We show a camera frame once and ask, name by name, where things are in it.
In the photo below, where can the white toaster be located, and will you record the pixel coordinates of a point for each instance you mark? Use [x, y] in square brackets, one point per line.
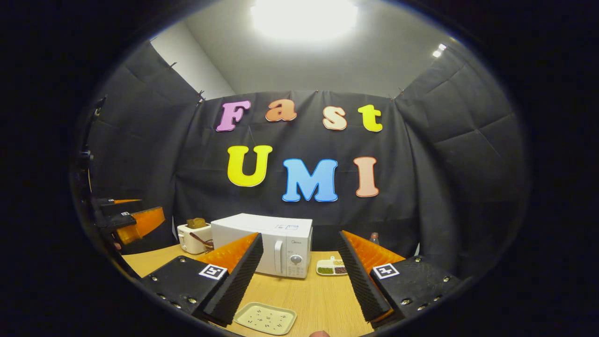
[189, 243]

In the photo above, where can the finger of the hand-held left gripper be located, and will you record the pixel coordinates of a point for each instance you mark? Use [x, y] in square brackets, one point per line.
[105, 203]
[145, 222]

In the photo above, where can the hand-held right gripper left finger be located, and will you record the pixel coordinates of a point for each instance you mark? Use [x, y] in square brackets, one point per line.
[234, 281]

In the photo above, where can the large ceiling light panel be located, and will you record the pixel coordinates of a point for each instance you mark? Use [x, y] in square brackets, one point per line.
[304, 16]

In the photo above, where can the white microwave oven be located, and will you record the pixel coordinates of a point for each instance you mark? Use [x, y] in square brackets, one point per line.
[262, 224]

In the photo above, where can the small ceiling light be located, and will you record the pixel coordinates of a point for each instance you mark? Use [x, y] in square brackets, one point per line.
[439, 50]

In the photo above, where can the black backdrop cloth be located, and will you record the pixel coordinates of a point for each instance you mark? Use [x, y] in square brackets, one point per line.
[140, 159]

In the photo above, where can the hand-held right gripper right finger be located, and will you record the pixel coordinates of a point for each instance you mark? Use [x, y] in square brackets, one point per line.
[362, 281]

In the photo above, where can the white board panel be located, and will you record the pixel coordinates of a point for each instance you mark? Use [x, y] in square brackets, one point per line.
[417, 249]

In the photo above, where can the pale green tray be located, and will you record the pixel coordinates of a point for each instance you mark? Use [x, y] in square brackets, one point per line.
[264, 318]

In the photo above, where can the white divided dish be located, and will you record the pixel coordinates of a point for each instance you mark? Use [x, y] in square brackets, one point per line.
[331, 267]

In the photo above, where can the clear bottle with red label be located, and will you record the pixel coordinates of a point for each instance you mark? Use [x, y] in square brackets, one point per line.
[374, 238]

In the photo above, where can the brown bread slice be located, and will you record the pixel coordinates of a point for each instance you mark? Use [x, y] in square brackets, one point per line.
[196, 223]

